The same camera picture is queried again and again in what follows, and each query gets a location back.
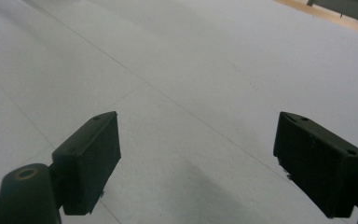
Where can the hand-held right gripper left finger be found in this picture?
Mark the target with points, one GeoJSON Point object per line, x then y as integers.
{"type": "Point", "coordinates": [87, 165]}

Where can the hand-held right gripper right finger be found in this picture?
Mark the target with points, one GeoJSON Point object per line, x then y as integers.
{"type": "Point", "coordinates": [317, 165]}

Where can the dark grey furniture piece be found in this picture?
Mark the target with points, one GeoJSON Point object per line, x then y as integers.
{"type": "Point", "coordinates": [351, 8]}

